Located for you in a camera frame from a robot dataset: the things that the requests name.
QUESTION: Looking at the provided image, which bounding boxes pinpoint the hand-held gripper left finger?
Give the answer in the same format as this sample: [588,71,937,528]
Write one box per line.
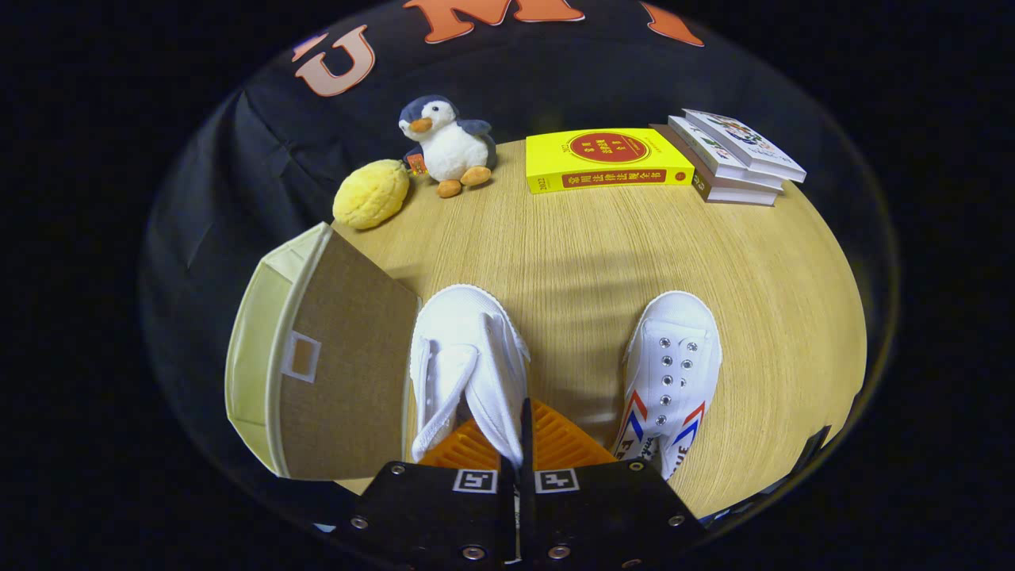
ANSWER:
[349,416,520,571]

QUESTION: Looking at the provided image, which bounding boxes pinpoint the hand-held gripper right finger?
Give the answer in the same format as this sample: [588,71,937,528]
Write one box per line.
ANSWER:
[519,397,707,571]

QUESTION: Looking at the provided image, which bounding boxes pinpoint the white canvas shoe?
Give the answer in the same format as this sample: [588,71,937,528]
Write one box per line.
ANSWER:
[408,284,532,469]
[611,290,723,481]

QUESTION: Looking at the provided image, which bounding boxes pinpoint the brown fabric storage box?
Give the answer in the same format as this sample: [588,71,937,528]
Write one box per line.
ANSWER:
[224,221,423,481]

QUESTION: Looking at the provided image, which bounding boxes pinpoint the yellow book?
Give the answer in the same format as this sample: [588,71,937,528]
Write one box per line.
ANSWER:
[525,128,696,195]

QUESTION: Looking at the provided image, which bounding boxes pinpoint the yellow plush bun toy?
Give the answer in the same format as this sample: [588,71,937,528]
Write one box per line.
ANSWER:
[332,159,411,231]

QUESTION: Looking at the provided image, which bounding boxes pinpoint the plush penguin toy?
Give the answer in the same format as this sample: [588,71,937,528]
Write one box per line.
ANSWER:
[398,95,498,199]

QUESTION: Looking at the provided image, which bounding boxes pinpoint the white illustrated book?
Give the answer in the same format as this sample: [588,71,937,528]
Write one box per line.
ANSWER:
[684,109,807,184]

